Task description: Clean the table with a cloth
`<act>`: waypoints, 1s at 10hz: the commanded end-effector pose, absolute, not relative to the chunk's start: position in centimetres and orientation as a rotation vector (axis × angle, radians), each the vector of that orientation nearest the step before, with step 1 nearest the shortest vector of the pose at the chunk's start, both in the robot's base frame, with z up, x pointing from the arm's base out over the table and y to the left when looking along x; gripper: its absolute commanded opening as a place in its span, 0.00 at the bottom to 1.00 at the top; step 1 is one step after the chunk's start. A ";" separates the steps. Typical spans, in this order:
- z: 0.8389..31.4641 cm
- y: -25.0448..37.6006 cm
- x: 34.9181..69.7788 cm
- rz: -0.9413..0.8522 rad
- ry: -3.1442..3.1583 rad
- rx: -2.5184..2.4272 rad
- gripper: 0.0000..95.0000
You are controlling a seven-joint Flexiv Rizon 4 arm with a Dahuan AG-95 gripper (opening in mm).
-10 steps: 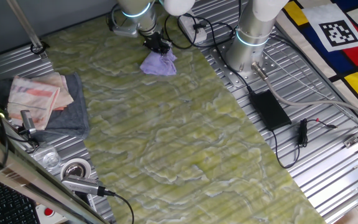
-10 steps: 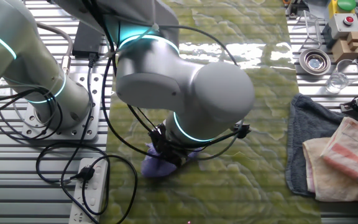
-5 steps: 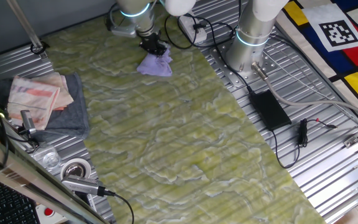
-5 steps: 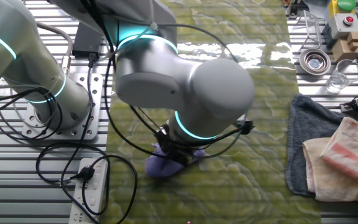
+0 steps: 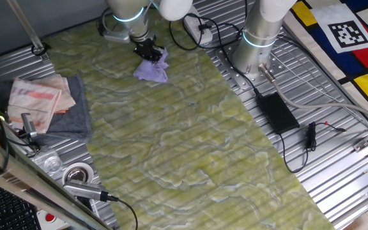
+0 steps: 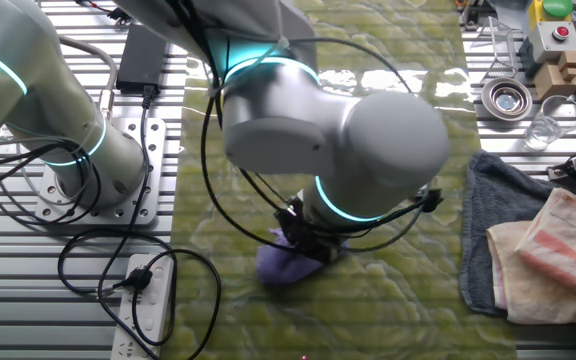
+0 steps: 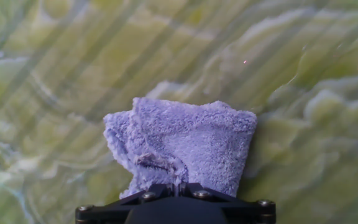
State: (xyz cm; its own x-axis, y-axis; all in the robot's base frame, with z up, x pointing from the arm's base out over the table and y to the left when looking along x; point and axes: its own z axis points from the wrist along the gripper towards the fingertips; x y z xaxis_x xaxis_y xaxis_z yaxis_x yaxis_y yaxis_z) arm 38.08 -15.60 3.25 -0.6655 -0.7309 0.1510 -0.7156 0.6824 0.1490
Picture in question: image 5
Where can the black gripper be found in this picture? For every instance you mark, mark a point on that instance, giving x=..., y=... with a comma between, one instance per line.
x=145, y=48

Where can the purple microfibre cloth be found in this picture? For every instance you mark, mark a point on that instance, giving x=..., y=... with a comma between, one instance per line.
x=150, y=72

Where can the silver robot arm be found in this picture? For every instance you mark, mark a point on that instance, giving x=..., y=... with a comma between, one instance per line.
x=260, y=32

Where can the white power strip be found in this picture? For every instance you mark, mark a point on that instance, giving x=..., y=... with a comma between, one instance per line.
x=203, y=36

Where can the green marble pattern mat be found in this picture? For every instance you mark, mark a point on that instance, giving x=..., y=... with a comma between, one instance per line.
x=171, y=134

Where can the beige towel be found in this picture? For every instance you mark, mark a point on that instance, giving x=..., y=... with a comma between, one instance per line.
x=65, y=99

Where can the dark grey towel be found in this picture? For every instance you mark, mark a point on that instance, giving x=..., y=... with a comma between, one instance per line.
x=75, y=118

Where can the pink striped towel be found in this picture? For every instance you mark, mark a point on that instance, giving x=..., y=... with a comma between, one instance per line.
x=34, y=102

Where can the slanted aluminium pole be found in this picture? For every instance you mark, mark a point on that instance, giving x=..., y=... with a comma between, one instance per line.
x=27, y=28

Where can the black power adapter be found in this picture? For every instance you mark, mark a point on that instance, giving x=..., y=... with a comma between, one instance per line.
x=278, y=113

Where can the steel bowl with beige rim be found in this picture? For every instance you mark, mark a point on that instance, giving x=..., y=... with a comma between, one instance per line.
x=75, y=174

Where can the clear glass cup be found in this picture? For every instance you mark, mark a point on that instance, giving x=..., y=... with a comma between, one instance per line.
x=53, y=164

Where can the white paper marker tag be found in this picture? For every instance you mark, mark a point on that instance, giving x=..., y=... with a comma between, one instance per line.
x=347, y=32

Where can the grey box with red button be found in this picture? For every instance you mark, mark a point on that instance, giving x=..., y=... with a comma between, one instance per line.
x=50, y=218

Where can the black keyboard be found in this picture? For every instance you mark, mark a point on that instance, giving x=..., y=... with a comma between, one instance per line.
x=11, y=214

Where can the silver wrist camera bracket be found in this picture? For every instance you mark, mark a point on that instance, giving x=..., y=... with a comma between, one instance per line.
x=117, y=36

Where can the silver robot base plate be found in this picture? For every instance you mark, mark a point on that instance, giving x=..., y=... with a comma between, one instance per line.
x=244, y=83

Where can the small silver camera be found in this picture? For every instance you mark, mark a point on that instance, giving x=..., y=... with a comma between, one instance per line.
x=28, y=124

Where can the silver camera with vents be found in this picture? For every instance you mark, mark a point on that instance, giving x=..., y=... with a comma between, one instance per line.
x=85, y=190

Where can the aluminium frame bar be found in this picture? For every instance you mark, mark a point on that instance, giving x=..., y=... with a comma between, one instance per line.
x=27, y=179

